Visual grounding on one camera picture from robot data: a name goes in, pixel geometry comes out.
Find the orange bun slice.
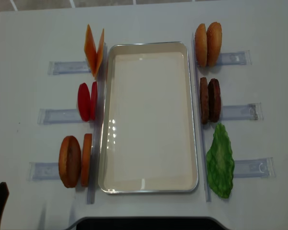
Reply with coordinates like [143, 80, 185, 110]
[81, 133, 93, 187]

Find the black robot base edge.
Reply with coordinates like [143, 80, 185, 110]
[71, 217, 225, 230]

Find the clear holder tomato rack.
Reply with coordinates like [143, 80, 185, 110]
[37, 109, 83, 125]

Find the red tomato slice left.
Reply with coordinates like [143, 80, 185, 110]
[77, 83, 90, 122]

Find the red tomato slice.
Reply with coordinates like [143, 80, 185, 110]
[90, 81, 98, 120]
[77, 83, 90, 122]

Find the red tomato slice right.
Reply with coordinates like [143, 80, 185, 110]
[90, 81, 98, 120]

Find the clear holder cheese rack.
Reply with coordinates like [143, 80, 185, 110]
[48, 61, 91, 75]

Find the orange cheese slice left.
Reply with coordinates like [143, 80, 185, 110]
[84, 24, 97, 78]

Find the orange cheese slice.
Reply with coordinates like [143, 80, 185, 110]
[95, 29, 104, 77]
[84, 24, 97, 78]

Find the orange cheese slice right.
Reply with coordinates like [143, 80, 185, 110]
[95, 29, 104, 77]

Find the green lettuce leaf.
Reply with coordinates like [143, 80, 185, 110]
[206, 123, 235, 199]

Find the brown meat patty left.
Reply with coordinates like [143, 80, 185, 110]
[200, 77, 209, 125]

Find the dark meat patty right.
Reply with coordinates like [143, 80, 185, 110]
[208, 79, 221, 123]

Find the clear holder lettuce rack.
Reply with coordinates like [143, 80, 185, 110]
[234, 157, 276, 178]

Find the clear holder bun rack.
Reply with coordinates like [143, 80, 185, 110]
[27, 162, 60, 181]

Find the brown bun half outer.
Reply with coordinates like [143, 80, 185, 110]
[59, 136, 81, 188]

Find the white rectangular metal tray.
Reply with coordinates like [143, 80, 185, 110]
[98, 42, 198, 194]

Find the tan bun half left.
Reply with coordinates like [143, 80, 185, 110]
[194, 23, 207, 67]

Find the clear holder patty rack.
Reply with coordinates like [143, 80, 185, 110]
[220, 103, 264, 121]

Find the sesame bun half right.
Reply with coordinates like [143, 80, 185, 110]
[206, 22, 222, 67]

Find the clear holder top right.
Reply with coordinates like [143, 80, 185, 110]
[216, 50, 252, 66]

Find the clear long left rail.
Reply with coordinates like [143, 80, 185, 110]
[86, 43, 108, 205]

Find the clear long rail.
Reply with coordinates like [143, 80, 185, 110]
[86, 43, 108, 205]
[192, 32, 211, 202]

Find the clear long right rail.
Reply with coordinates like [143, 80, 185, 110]
[192, 32, 211, 202]

